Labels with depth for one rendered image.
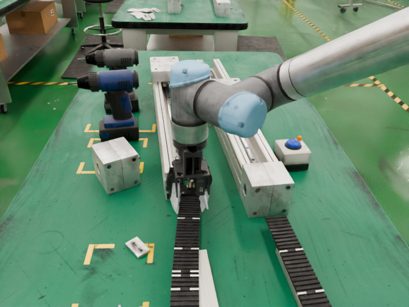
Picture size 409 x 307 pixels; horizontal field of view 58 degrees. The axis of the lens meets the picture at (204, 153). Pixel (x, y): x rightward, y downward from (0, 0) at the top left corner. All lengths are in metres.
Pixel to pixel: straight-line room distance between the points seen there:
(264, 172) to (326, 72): 0.34
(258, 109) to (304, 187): 0.44
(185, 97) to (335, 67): 0.26
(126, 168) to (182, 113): 0.30
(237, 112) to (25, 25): 4.20
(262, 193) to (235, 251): 0.14
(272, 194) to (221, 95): 0.33
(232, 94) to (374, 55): 0.22
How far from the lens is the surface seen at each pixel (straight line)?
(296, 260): 0.79
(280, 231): 0.84
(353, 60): 0.61
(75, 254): 0.85
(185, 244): 0.79
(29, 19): 4.67
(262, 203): 0.88
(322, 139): 1.27
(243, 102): 0.61
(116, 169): 0.94
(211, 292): 0.72
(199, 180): 0.77
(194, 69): 0.67
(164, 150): 0.97
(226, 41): 2.74
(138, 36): 2.74
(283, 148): 1.06
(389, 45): 0.59
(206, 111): 0.64
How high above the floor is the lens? 1.38
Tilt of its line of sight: 33 degrees down
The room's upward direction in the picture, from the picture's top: 2 degrees clockwise
